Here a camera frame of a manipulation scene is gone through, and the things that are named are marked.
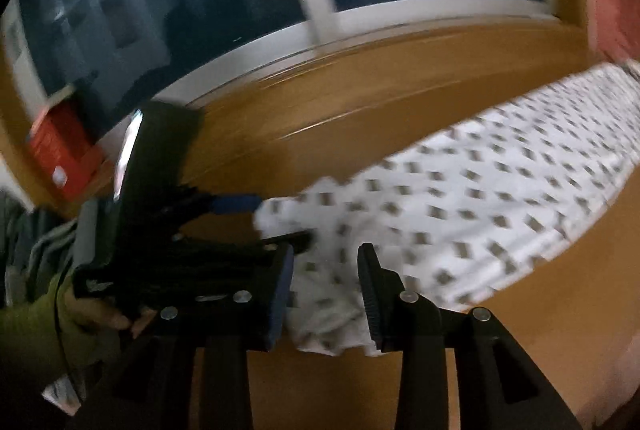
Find grey-green garment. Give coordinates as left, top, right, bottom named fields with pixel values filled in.
left=0, top=187, right=83, bottom=311

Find person's left hand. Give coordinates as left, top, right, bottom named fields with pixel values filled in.
left=65, top=287, right=151, bottom=338

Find red cover book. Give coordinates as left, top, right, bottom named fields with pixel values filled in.
left=30, top=83, right=77, bottom=131

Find red box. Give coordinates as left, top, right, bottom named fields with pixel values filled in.
left=27, top=103, right=106, bottom=201

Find white diamond-print pants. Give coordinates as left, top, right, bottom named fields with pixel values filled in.
left=254, top=62, right=640, bottom=358

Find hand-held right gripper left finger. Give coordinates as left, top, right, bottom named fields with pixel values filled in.
left=65, top=243, right=296, bottom=430

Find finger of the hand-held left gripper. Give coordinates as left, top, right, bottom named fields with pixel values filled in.
left=175, top=230, right=314, bottom=257
left=172, top=191, right=262, bottom=218

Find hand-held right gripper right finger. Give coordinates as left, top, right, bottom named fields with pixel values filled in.
left=357, top=243, right=583, bottom=430

